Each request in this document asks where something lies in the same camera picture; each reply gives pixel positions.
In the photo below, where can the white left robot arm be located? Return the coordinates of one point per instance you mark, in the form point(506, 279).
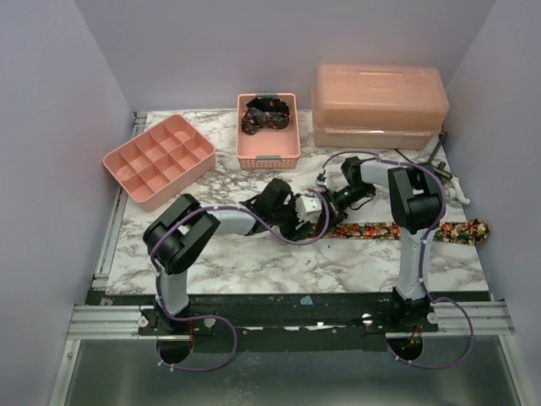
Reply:
point(178, 236)

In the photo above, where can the pink plastic basket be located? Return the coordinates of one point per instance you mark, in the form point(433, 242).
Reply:
point(269, 148)

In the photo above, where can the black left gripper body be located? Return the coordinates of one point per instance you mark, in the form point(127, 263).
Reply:
point(287, 220)

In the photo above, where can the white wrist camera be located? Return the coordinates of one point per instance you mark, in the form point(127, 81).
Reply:
point(320, 181)
point(308, 208)

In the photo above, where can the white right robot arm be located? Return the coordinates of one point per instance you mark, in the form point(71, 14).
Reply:
point(417, 203)

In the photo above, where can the dark floral tie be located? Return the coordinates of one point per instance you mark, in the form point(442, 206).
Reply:
point(265, 113)

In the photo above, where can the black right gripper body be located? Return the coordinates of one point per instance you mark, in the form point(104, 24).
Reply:
point(334, 207)

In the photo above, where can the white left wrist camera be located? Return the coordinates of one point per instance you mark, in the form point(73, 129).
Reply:
point(308, 208)

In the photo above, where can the large pink storage box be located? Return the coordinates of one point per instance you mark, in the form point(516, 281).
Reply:
point(379, 107)

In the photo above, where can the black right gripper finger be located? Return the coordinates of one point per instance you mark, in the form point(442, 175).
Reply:
point(339, 214)
point(323, 223)

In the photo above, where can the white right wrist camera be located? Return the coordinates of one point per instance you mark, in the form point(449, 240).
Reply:
point(320, 181)

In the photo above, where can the pink divided organizer tray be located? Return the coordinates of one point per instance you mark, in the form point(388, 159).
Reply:
point(161, 162)

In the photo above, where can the white plastic fixture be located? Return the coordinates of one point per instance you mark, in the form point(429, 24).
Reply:
point(454, 191)

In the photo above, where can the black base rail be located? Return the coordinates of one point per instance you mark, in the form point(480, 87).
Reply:
point(215, 324)

